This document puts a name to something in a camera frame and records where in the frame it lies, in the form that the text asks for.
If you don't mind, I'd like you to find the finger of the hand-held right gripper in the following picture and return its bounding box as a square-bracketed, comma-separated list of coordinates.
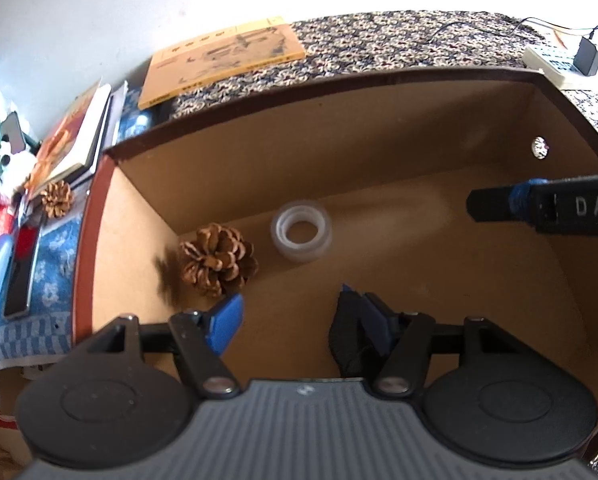
[466, 178, 547, 224]

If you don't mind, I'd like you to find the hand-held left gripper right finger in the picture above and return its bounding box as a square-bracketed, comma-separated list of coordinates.
[361, 292, 530, 398]

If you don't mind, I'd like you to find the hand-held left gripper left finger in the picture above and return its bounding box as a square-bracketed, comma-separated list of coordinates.
[86, 292, 244, 401]

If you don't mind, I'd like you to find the brown cardboard storage box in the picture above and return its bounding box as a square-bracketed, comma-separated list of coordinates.
[73, 66, 598, 463]

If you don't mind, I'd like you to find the large pine cone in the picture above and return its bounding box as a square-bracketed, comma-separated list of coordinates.
[179, 222, 260, 298]

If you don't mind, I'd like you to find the clear tape roll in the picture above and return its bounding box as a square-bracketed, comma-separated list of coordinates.
[270, 199, 334, 263]

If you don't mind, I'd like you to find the white power strip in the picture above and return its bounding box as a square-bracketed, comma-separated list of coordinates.
[523, 44, 587, 88]

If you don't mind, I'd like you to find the blue checkered cloth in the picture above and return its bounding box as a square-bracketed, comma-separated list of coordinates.
[0, 87, 152, 371]

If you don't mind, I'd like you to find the small pine cone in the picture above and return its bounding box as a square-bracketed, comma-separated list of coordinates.
[41, 180, 76, 218]

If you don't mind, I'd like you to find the dark smartphone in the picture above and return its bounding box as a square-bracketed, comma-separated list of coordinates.
[3, 225, 42, 321]

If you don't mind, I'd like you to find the yellow cover book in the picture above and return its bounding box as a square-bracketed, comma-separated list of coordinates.
[139, 16, 307, 110]

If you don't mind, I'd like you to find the panda plush toy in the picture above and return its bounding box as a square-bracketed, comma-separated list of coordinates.
[0, 140, 37, 206]

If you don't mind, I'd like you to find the small dark framed panel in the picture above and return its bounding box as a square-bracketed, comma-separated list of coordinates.
[1, 111, 27, 153]

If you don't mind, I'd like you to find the black cable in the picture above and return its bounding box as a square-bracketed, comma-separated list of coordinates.
[426, 16, 598, 45]

